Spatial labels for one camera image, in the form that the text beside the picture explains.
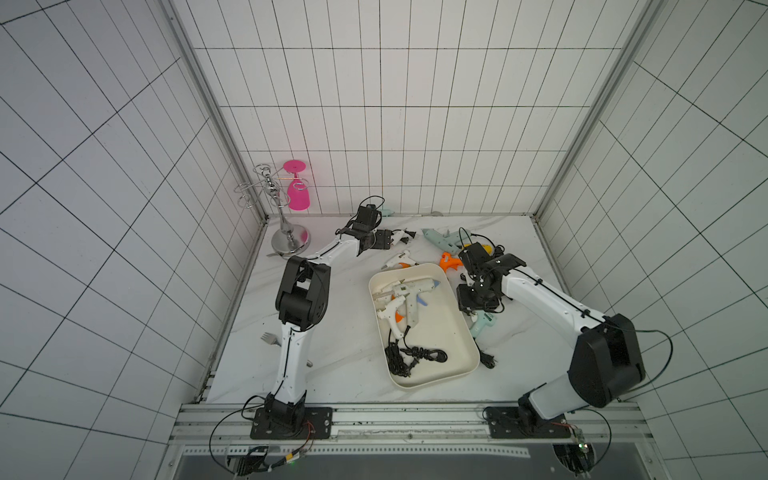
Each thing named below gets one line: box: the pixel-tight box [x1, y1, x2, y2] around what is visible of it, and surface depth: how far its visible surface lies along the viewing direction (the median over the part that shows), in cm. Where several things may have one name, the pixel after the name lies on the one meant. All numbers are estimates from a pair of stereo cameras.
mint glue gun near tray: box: [469, 311, 498, 370], surface depth 91 cm
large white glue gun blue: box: [392, 278, 441, 328], surface depth 94 cm
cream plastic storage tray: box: [368, 263, 480, 390], surface depth 90 cm
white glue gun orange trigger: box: [391, 229, 417, 246], surface depth 113 cm
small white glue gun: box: [377, 293, 411, 339], surface depth 89 cm
